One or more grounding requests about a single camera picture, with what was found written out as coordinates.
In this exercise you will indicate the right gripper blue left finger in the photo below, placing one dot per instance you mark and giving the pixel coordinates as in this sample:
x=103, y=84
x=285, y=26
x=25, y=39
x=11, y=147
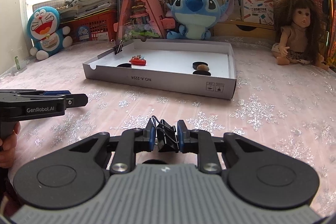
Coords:
x=128, y=144

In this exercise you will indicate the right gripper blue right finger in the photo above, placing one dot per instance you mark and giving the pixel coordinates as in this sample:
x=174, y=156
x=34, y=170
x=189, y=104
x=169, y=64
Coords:
x=200, y=143

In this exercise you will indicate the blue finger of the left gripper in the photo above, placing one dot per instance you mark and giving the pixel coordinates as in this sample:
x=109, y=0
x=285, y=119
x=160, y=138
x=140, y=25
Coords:
x=56, y=93
x=75, y=100

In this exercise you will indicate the black binder clip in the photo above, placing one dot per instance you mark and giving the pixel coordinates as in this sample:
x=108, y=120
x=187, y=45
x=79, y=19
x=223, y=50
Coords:
x=166, y=135
x=118, y=45

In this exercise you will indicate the black round cap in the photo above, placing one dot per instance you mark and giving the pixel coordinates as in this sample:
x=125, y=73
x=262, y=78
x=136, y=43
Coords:
x=195, y=64
x=204, y=73
x=124, y=65

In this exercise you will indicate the black round lid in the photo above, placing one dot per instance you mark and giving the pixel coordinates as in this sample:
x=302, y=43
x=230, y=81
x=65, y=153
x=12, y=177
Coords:
x=155, y=162

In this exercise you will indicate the person left hand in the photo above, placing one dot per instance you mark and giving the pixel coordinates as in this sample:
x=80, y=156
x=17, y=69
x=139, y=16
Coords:
x=7, y=156

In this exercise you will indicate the Doraemon plush toy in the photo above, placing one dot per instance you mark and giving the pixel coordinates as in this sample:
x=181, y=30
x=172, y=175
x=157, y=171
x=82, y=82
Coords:
x=48, y=38

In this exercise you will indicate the black binder clip on tray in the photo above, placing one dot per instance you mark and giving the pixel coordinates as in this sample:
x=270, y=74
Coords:
x=118, y=45

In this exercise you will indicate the white cardboard tray box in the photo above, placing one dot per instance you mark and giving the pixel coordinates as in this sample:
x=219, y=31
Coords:
x=169, y=67

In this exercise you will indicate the red plastic crate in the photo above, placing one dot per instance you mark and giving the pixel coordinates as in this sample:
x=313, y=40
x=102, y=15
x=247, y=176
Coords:
x=95, y=27

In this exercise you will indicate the pink triangular dollhouse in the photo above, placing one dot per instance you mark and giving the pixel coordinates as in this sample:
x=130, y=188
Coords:
x=142, y=19

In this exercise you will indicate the wooden drawer box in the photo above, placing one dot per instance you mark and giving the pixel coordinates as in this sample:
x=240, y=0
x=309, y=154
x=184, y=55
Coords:
x=244, y=29

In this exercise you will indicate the blue Stitch plush toy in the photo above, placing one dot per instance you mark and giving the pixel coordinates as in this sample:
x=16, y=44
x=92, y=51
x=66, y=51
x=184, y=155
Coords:
x=196, y=17

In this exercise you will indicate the white colourful pencil box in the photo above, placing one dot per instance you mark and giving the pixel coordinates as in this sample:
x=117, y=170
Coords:
x=257, y=11

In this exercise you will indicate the brown haired doll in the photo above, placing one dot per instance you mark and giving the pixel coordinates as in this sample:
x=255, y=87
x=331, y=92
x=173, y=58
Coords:
x=298, y=29

